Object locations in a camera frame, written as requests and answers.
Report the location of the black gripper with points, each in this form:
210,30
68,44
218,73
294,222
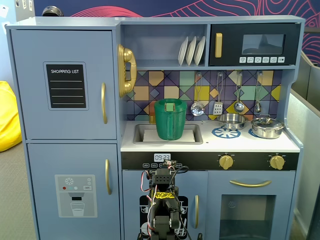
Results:
168,166

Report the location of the blue fridge door with list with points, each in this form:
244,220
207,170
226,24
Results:
30,112

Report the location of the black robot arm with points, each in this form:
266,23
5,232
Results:
162,220

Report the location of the blue dishwasher door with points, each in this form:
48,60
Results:
132,185

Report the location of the blue oven door with window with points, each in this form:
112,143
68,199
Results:
215,190

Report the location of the steel open saucepan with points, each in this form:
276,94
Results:
232,122

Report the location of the blue freezer door with dispenser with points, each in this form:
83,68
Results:
42,162

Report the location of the black microwave door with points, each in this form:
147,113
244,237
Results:
232,42

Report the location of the grey metal cabinet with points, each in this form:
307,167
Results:
23,10

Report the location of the digital clock display sticker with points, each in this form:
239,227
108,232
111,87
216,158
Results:
162,157

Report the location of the grey toy sink basin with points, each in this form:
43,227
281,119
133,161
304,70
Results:
140,135

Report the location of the green plastic pitcher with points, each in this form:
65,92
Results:
170,122

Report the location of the gold toy faucet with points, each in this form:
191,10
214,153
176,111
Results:
152,119

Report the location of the gold stove knob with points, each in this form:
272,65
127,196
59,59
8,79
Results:
226,162
277,162

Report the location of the steel skimmer spoon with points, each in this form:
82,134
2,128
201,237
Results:
197,109

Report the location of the grey water dispenser sticker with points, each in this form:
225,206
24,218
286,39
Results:
76,195

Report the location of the steel slotted spatula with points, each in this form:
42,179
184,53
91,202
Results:
218,108

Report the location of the steel ladle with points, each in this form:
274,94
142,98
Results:
238,107

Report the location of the gold toy telephone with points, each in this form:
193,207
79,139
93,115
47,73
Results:
123,72

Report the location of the steel pot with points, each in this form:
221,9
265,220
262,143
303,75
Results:
267,132

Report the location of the steel pot lid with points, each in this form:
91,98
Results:
267,123

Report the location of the small steel hanging spoon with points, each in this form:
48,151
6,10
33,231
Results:
258,107

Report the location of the white toy plate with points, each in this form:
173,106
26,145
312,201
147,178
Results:
182,51
191,51
200,50

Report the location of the black shopping list sticker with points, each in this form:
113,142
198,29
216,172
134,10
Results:
66,85

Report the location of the yellow beanbag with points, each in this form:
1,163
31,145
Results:
7,120

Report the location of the blue toy kitchen body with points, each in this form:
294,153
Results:
75,23

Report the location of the black round helmet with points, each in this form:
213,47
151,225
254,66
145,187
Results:
51,11

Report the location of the small wrist camera board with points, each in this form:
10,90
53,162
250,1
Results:
168,165

